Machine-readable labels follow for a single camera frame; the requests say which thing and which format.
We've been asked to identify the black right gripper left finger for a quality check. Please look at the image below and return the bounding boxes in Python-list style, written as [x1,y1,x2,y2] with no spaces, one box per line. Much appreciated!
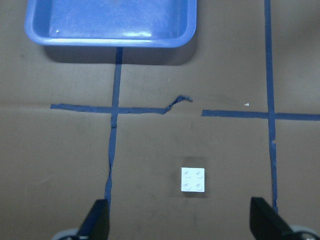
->
[77,199,110,240]

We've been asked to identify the white block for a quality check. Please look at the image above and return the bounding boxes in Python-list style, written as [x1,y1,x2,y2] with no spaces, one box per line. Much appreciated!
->
[180,167,205,193]

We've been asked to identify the blue plastic tray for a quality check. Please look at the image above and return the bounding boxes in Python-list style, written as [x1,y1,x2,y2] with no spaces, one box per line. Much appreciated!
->
[24,0,197,48]

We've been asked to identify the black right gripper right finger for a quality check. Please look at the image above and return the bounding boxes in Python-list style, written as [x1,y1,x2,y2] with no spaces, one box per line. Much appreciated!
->
[250,197,293,240]

